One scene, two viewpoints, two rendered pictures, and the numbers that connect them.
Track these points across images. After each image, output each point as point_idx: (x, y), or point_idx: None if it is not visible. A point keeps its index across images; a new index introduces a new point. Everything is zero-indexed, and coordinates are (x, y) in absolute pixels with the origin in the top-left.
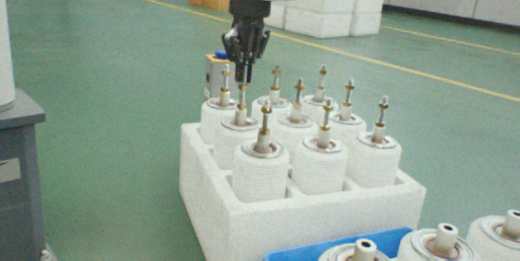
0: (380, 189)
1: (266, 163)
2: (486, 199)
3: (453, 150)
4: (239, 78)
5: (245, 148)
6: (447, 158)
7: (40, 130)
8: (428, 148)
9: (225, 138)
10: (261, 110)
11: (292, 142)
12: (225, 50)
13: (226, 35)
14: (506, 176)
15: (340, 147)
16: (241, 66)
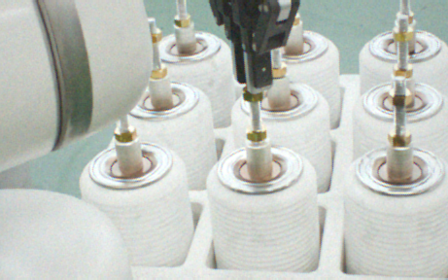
0: None
1: None
2: (347, 55)
3: (193, 16)
4: (268, 79)
5: (394, 189)
6: (213, 33)
7: None
8: (167, 35)
9: (289, 212)
10: (398, 104)
11: (321, 139)
12: (264, 35)
13: (281, 1)
14: (302, 10)
15: (425, 87)
16: (270, 51)
